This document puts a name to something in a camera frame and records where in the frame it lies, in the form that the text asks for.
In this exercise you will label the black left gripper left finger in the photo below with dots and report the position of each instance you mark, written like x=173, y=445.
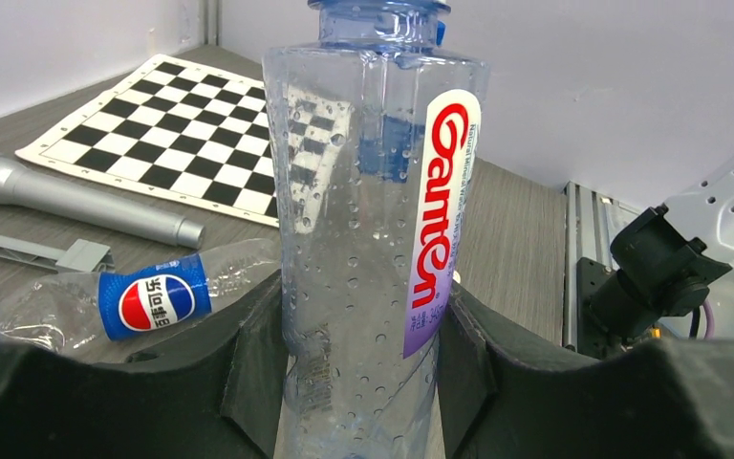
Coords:
x=211, y=391

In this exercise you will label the blue label clear bottle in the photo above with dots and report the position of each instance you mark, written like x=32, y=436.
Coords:
x=391, y=121

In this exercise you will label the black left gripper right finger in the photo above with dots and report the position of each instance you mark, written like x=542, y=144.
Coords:
x=507, y=393

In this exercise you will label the black white chessboard mat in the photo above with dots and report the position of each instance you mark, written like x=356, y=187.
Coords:
x=174, y=130

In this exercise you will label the clear bottle pink label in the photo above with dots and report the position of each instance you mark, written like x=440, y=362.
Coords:
x=367, y=264

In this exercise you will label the Pepsi label clear bottle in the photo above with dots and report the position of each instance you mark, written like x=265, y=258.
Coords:
x=73, y=313

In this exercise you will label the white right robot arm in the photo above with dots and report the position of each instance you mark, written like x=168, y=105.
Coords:
x=621, y=282

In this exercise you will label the silver microphone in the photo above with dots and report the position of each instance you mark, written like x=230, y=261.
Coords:
x=26, y=188

